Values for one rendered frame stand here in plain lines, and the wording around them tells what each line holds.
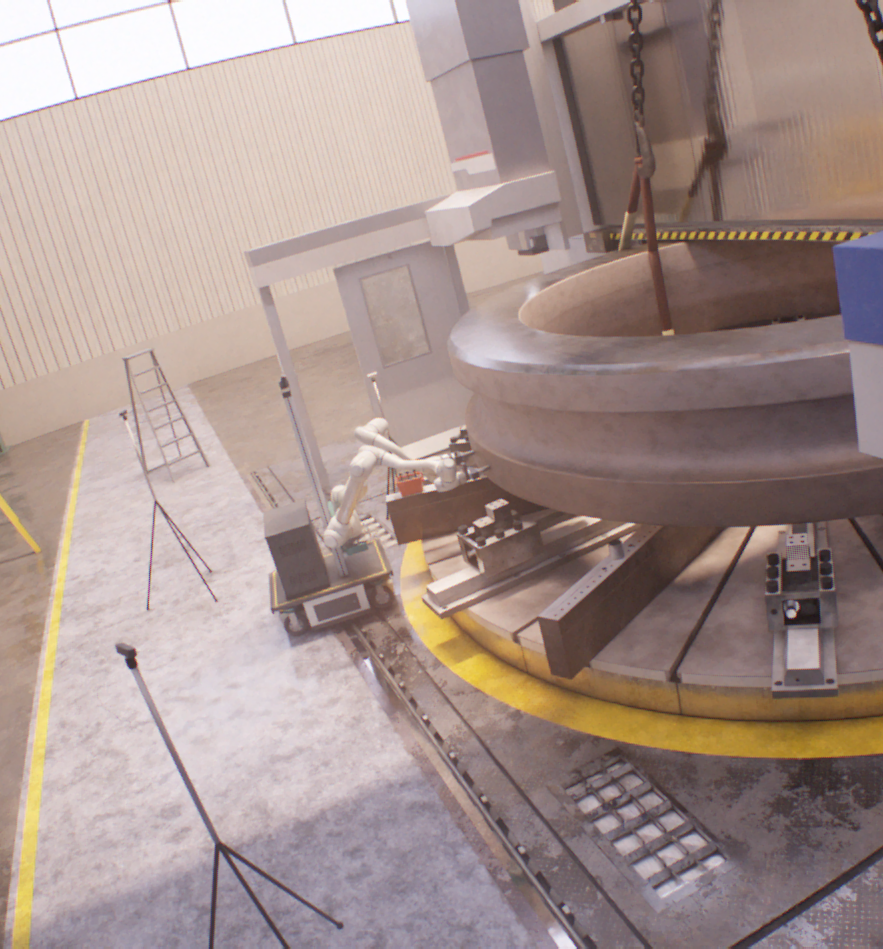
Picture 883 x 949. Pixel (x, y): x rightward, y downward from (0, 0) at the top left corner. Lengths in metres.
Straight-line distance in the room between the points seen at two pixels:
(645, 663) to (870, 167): 4.00
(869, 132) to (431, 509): 4.28
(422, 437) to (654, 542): 5.04
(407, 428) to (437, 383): 0.60
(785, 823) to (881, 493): 1.71
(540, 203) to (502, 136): 0.74
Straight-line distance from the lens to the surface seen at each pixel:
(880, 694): 4.64
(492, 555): 5.55
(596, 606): 4.75
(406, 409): 9.65
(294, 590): 6.44
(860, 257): 1.56
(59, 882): 5.31
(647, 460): 4.87
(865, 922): 3.80
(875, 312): 1.57
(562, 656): 4.63
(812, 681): 4.32
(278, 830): 4.86
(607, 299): 8.25
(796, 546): 4.52
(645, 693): 4.83
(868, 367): 1.63
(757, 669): 4.55
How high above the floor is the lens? 2.96
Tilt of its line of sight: 19 degrees down
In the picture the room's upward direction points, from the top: 15 degrees counter-clockwise
